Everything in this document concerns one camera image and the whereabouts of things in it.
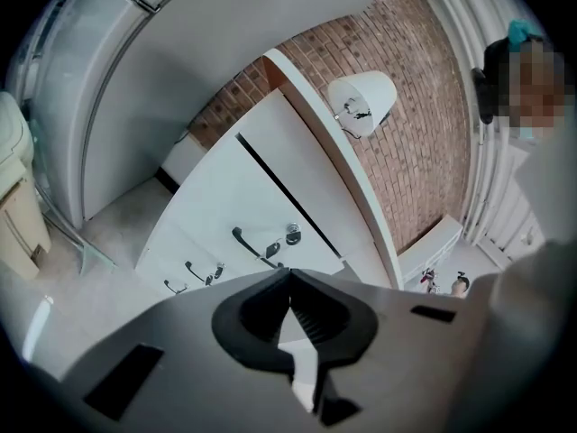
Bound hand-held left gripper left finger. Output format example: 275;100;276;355
210;267;298;377

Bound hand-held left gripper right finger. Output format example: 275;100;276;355
288;267;379;428

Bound small white desk drawer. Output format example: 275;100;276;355
133;245;199;298
151;216;238;289

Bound large white desk drawer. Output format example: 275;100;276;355
173;132;347;275

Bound white desk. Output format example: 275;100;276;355
133;47;406;298

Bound pink and white shoe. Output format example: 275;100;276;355
418;268;442;295

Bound low white shelf unit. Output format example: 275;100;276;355
398;215;464;284

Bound black and beige shoe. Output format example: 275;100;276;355
449;269;472;298

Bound person's white shirt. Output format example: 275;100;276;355
466;135;577;433

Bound white panel door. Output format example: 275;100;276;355
477;142;549;268

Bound white table lamp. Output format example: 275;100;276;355
325;69;398;141

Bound frosted glass door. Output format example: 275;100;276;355
8;0;163;275

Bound person's head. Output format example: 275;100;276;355
484;33;567;142

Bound long black drawer handle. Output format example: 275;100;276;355
231;226;286;270

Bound teal hair tie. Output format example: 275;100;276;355
508;17;542;44

